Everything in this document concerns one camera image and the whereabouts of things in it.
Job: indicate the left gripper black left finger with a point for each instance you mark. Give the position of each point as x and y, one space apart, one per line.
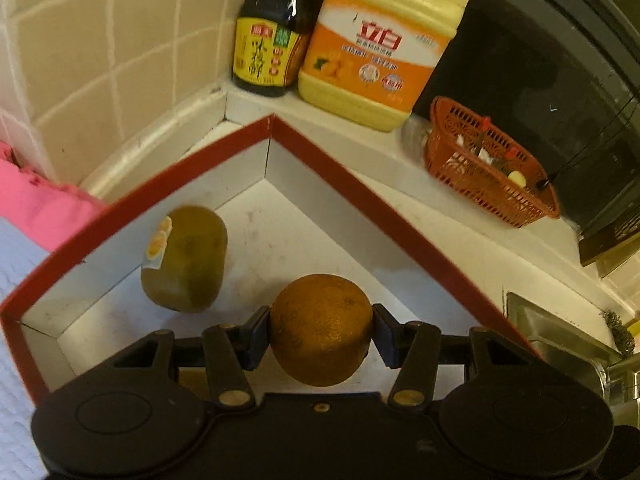
232 350

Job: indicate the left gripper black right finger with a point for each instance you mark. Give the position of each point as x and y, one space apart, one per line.
411 348

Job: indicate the large dull orange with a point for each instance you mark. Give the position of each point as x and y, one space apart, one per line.
321 329

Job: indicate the green kiwi with sticker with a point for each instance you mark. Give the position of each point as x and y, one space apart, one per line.
183 265

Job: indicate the red cardboard box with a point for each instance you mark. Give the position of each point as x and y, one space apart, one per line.
290 209

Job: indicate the stainless steel sink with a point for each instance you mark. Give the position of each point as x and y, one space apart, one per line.
578 355

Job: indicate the red plastic basket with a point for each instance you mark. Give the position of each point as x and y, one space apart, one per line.
472 156

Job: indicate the pink ruffled cloth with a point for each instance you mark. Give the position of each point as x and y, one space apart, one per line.
48 214

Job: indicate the yellow dish detergent jug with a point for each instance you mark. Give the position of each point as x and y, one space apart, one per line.
368 61

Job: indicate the black microwave oven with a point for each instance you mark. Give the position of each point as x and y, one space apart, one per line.
562 78

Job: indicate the dark soy sauce bottle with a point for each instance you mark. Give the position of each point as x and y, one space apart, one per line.
271 38

